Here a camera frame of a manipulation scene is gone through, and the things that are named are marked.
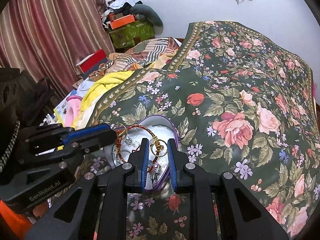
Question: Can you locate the red braided bracelet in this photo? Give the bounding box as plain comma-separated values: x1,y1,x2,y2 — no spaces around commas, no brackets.
114,124,166,165

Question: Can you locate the small silver ring charm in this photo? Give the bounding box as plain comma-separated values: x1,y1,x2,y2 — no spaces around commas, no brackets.
124,135,133,145

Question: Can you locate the purple heart jewelry box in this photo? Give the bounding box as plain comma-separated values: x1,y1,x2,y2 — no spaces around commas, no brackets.
103,115,178,192

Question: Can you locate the pink slipper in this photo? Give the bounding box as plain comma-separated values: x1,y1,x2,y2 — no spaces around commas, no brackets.
65,95,82,127

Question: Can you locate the yellow blanket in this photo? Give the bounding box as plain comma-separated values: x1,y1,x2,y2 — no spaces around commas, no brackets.
71,70,134,130

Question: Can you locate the red white box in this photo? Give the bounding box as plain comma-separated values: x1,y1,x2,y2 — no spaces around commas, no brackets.
76,49,107,73

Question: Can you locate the floral green bedspread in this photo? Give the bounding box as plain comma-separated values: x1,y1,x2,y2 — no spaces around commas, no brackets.
87,21,319,239

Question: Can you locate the striped patchwork quilt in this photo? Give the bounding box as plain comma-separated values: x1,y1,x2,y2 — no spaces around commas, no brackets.
87,37,182,82

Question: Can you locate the green patterned storage box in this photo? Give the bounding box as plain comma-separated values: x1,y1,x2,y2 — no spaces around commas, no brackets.
109,21,155,49

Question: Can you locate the striped red curtain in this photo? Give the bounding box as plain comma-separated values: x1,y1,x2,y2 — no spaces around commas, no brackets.
1,0,114,98

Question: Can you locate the orange shoe box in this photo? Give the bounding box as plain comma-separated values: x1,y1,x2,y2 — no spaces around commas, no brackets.
110,15,135,30

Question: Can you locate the grey green pillow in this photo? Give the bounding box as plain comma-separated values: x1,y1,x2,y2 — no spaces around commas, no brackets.
129,3,163,27

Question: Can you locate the white clothes pile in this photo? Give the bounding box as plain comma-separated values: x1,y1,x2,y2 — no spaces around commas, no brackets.
107,0,142,10

